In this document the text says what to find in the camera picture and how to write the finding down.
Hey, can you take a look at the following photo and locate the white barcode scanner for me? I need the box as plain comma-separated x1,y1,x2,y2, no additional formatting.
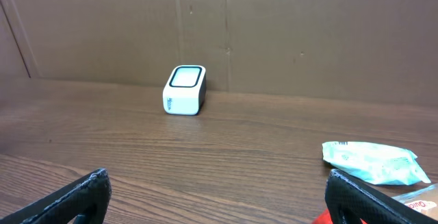
162,65,207,116

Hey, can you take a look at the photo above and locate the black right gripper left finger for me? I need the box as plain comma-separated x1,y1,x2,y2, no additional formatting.
1,168,112,224

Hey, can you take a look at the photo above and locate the red spaghetti packet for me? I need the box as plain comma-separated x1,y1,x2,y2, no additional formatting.
312,184,437,224

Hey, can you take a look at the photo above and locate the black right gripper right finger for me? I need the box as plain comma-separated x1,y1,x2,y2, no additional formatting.
324,169,437,224

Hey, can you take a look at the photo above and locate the teal tissue packet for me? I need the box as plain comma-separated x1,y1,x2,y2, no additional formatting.
322,141,431,186

